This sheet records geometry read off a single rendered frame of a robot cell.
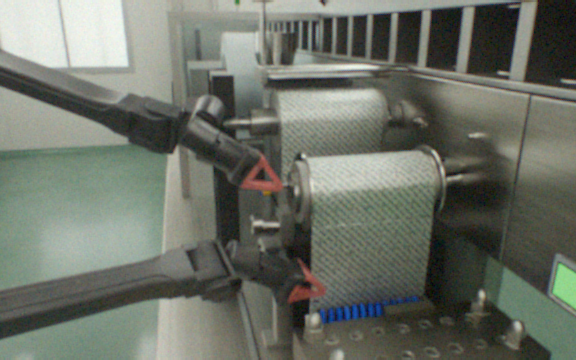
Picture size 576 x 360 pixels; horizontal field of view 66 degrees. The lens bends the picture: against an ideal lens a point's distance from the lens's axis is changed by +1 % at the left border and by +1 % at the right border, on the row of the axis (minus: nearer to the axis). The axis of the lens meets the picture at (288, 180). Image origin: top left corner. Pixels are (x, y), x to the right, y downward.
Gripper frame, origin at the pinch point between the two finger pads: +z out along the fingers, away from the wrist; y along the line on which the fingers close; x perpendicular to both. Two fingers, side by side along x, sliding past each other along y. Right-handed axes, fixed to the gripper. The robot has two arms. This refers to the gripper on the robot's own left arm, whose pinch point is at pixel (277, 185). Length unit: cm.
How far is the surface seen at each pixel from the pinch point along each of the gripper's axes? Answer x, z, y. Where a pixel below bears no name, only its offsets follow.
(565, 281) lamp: 14.5, 34.6, 29.9
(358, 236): 1.0, 15.9, 7.7
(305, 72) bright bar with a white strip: 22.3, -2.6, -21.2
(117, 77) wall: -64, -82, -547
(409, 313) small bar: -5.4, 30.9, 12.8
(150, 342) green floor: -122, 35, -131
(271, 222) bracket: -6.8, 3.5, -0.7
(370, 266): -2.7, 22.0, 7.2
